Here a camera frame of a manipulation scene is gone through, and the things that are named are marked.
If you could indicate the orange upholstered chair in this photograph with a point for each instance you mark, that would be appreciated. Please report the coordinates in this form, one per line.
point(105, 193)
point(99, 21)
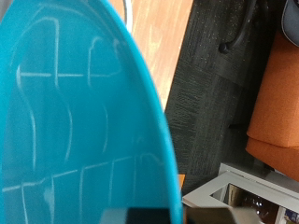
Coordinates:
point(277, 109)

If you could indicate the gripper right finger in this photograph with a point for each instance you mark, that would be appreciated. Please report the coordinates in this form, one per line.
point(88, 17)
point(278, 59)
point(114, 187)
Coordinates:
point(218, 217)

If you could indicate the white framed panel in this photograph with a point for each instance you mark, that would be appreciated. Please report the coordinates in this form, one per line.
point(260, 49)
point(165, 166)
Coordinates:
point(202, 196)

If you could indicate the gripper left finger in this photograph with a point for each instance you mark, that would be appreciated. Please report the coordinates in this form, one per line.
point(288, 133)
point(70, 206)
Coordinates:
point(140, 217)

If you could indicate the black curved bar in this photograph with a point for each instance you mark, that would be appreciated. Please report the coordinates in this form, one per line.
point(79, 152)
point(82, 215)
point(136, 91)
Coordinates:
point(236, 40)

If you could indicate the dark grey cushion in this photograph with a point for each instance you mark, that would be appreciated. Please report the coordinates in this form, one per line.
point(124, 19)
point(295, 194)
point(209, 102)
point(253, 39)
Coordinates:
point(292, 21)

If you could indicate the blue plate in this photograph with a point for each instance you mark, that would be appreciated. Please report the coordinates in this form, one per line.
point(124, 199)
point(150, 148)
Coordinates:
point(78, 109)

